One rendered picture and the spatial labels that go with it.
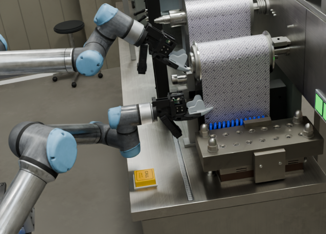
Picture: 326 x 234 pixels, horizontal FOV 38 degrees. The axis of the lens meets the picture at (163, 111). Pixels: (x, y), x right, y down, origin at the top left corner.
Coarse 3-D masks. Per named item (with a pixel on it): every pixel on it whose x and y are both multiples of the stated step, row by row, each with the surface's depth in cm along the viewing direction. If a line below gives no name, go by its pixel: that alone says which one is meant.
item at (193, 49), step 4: (268, 40) 162; (268, 44) 161; (192, 48) 164; (196, 52) 161; (196, 56) 160; (196, 60) 160; (196, 64) 160; (196, 68) 161; (196, 72) 162; (196, 76) 163
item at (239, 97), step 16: (208, 80) 163; (224, 80) 163; (240, 80) 164; (256, 80) 165; (208, 96) 165; (224, 96) 166; (240, 96) 167; (256, 96) 168; (208, 112) 168; (224, 112) 169; (240, 112) 170; (256, 112) 171
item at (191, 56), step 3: (192, 51) 165; (189, 54) 165; (192, 54) 163; (189, 57) 166; (192, 57) 162; (189, 60) 168; (192, 60) 162; (192, 63) 162; (195, 63) 162; (192, 66) 162; (195, 66) 162; (192, 69) 163; (195, 69) 163; (192, 72) 165; (195, 72) 165
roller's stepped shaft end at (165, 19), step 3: (165, 15) 183; (168, 15) 182; (156, 18) 182; (159, 18) 182; (162, 18) 182; (165, 18) 182; (168, 18) 182; (156, 21) 182; (159, 21) 182; (162, 21) 182; (165, 21) 182; (168, 21) 182
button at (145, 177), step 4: (152, 168) 169; (136, 172) 168; (140, 172) 168; (144, 172) 167; (148, 172) 167; (152, 172) 167; (136, 176) 166; (140, 176) 166; (144, 176) 165; (148, 176) 165; (152, 176) 165; (136, 180) 164; (140, 180) 164; (144, 180) 164; (148, 180) 163; (152, 180) 164; (136, 184) 164; (140, 184) 164; (144, 184) 164; (148, 184) 164; (152, 184) 164
